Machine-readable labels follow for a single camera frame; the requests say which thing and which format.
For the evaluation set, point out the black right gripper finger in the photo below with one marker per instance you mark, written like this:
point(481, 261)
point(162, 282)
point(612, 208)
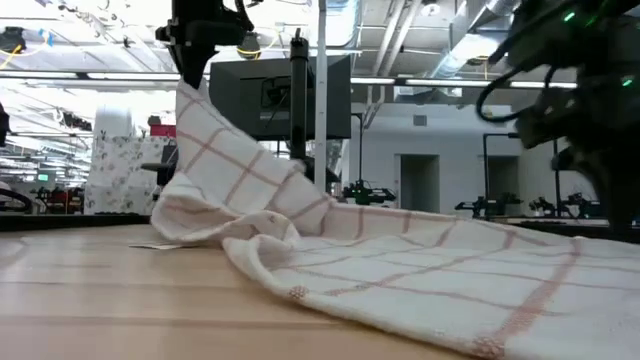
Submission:
point(620, 190)

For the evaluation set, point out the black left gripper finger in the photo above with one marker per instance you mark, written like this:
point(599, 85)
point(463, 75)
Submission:
point(201, 60)
point(186, 62)

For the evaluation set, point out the white towel with pink grid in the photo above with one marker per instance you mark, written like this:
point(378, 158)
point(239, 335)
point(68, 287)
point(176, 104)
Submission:
point(425, 280)

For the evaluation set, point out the black background robot arm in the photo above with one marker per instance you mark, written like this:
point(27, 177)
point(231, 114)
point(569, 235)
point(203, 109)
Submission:
point(575, 205)
point(487, 205)

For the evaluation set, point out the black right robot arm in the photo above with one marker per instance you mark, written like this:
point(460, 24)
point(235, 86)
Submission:
point(540, 35)

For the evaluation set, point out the black robot arm green light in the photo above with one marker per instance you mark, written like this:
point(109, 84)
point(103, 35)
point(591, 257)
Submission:
point(367, 192)

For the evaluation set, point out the black ceiling dome device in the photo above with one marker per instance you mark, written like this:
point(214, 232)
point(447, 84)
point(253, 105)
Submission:
point(249, 47)

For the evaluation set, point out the black computer monitor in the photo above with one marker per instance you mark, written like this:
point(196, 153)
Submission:
point(240, 100)

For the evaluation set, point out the red storage bin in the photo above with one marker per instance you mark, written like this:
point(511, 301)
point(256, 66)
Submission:
point(162, 131)

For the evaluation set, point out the black monitor stand pole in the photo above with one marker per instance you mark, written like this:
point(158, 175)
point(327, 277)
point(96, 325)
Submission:
point(299, 100)

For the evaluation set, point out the black desk shelf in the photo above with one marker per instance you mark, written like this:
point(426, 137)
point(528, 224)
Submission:
point(160, 169)

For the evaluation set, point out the white floral partition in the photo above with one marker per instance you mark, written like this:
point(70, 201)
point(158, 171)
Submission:
point(115, 175)

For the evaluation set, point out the white vertical pole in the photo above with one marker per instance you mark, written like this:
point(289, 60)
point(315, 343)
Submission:
point(321, 125)

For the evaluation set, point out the long ceiling light strip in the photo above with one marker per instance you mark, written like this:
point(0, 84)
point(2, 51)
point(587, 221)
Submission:
point(450, 82)

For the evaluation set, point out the green exit sign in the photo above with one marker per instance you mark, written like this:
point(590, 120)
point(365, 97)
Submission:
point(43, 177)

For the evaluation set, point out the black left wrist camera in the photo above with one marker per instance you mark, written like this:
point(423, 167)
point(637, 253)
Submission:
point(164, 34)

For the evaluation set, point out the black metal frame stand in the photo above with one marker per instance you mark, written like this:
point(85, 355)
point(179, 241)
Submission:
point(485, 170)

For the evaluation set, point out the silver ventilation duct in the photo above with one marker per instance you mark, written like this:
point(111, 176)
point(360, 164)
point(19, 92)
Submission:
point(460, 55)

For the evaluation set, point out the grey wall vent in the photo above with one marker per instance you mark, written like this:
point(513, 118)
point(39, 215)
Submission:
point(420, 120)

